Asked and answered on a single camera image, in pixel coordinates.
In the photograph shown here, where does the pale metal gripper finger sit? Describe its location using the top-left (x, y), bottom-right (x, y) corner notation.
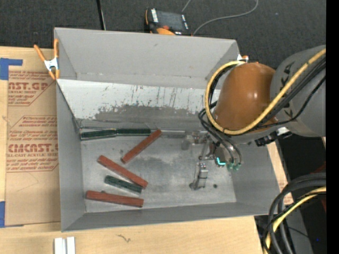
top-left (181, 131), bottom-right (205, 151)
top-left (189, 162), bottom-right (209, 191)

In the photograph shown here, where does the red-brown flat block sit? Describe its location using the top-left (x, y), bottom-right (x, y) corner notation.
top-left (97, 155), bottom-right (149, 189)
top-left (121, 129), bottom-right (163, 165)
top-left (85, 190), bottom-right (145, 208)

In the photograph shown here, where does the grey metal bin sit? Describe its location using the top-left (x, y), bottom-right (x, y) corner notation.
top-left (53, 27), bottom-right (282, 232)

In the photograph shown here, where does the black cylinder on white bracket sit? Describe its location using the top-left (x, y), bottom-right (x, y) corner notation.
top-left (255, 126), bottom-right (292, 147)

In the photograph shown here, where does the brown cardboard board red print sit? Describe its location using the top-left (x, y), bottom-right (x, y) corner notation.
top-left (0, 46), bottom-right (62, 228)

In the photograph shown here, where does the dark green flat block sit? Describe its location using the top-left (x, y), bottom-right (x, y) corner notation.
top-left (104, 175), bottom-right (143, 195)
top-left (116, 128), bottom-right (152, 137)
top-left (80, 129), bottom-right (118, 141)

